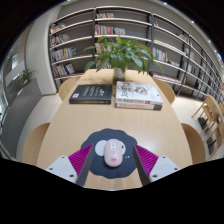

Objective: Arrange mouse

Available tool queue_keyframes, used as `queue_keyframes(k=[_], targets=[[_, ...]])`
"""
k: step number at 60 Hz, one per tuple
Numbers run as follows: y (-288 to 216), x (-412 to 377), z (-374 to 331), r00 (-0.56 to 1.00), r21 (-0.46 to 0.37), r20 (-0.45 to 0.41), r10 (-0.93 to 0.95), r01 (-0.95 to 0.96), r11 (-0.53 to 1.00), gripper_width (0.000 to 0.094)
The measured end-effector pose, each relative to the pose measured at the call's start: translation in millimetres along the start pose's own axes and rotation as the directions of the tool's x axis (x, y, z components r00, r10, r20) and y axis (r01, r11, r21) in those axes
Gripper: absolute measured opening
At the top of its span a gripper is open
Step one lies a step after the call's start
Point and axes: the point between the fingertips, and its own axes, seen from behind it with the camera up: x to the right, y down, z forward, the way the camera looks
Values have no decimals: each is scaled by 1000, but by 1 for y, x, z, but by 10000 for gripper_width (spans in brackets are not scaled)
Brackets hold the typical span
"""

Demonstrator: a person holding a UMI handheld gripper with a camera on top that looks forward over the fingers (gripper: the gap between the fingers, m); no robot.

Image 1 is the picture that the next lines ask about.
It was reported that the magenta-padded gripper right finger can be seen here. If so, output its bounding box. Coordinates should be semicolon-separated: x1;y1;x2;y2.
133;143;182;186

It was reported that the group of slatted wooden chairs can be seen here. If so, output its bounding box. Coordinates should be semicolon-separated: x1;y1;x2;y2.
191;93;224;158

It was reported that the black hardcover book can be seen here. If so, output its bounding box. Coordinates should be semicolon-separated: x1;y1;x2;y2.
68;84;113;105

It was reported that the beige book with red lettering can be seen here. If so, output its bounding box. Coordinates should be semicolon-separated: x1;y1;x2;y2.
114;101;163;111

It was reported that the green potted plant white pot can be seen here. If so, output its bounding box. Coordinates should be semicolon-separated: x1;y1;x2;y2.
83;34;164;81

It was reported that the white illustrated book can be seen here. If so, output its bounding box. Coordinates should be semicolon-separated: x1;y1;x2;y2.
114;80;164;105

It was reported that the grey bookshelf unit with books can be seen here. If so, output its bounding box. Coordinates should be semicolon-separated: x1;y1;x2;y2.
48;4;224;104

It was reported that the black cartoon-face mouse pad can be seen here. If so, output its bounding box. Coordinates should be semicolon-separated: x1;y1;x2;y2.
80;128;138;179

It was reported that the pink computer mouse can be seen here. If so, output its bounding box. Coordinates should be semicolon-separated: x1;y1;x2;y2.
103;138;123;168

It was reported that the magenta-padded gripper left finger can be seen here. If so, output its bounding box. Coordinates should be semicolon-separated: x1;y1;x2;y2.
44;143;95;187

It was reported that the small green potted plant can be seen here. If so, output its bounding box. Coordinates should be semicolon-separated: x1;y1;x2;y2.
18;68;36;87

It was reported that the row of ceiling lights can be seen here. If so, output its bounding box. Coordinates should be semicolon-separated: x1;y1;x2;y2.
163;1;223;61

